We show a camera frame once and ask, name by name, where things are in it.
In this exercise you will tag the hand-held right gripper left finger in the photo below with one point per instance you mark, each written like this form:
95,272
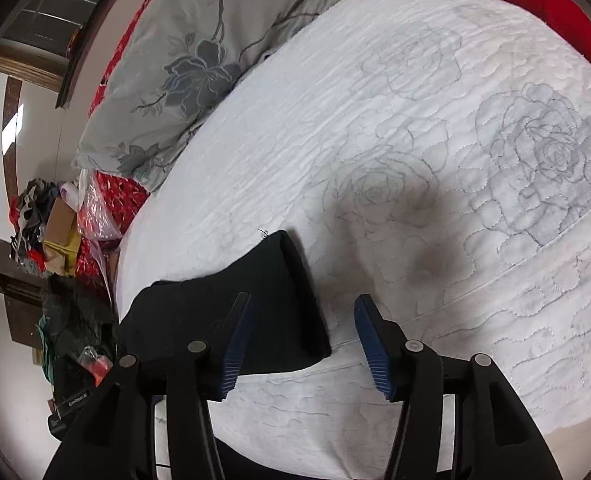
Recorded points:
233,360

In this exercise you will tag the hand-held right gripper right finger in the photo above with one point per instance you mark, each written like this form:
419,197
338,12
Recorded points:
378,355

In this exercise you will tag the black pants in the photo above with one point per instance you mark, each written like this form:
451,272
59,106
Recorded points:
255,280

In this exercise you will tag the red plastic bag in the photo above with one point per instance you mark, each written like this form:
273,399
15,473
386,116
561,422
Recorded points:
95,362

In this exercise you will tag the dark green cloth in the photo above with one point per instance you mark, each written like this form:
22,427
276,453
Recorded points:
70,320

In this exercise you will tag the dark wooden furniture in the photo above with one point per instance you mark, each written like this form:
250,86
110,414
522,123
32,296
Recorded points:
10,285

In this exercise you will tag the yellow box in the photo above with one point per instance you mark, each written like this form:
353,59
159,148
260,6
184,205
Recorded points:
62,252

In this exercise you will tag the brown cardboard box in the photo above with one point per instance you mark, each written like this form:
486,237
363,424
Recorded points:
60,220

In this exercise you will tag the red patterned bed sheet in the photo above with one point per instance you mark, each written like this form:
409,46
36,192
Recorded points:
125,195

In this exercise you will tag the clear plastic bag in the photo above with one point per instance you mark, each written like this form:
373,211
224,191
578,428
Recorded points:
97,210

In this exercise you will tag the pile of clothes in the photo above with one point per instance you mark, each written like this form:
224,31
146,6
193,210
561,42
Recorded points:
30,200

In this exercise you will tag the white quilted bedspread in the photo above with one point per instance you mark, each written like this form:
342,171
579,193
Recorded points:
375,110

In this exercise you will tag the grey floral pillow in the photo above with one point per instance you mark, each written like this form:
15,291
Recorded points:
175,100

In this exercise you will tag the plain red cloth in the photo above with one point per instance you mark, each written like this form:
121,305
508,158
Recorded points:
550,0

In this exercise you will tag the barred window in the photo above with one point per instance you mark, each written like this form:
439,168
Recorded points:
50,5

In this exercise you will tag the dark wooden rail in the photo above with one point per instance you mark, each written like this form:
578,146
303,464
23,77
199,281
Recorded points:
82,45

